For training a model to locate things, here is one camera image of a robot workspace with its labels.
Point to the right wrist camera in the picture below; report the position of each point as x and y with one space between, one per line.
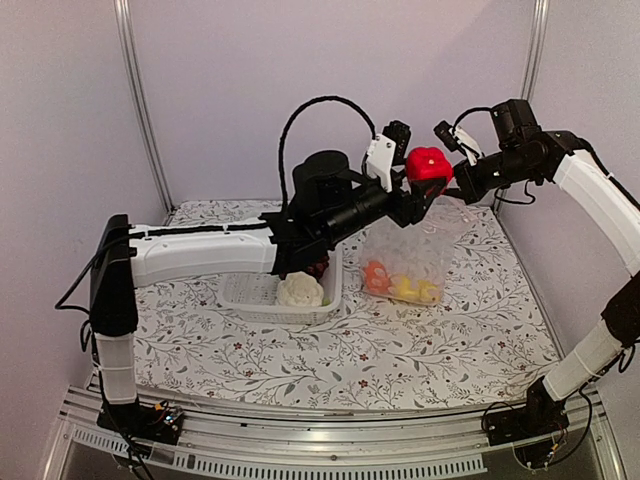
455 138

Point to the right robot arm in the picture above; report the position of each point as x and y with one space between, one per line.
529 153

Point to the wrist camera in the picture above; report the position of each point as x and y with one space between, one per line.
386 150
455 138

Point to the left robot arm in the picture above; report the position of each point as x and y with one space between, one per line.
324 202

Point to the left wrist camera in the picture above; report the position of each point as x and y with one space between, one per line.
386 150

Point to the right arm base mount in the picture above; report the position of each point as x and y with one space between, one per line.
525 420

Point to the white plastic basket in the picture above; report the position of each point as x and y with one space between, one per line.
252 297

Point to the dark purple toy grapes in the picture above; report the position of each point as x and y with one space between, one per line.
318 268

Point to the clear zip top bag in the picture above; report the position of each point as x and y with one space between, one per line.
421 252

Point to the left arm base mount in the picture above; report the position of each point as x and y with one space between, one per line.
160 423

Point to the white toy cauliflower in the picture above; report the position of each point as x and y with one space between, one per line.
299 290

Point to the floral table mat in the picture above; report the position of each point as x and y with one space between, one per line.
486 340

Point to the front aluminium rail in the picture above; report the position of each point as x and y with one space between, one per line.
234 440

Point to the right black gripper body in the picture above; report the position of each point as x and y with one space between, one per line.
477 187

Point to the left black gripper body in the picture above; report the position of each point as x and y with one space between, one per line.
409 205

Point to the red toy bell pepper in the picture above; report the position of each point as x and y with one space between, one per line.
428 163

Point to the left aluminium frame post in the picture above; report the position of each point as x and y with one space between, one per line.
133 71

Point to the right aluminium frame post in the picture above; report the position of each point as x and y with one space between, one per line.
535 49

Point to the aluminium frame post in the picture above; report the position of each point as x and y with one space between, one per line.
133 71
535 49

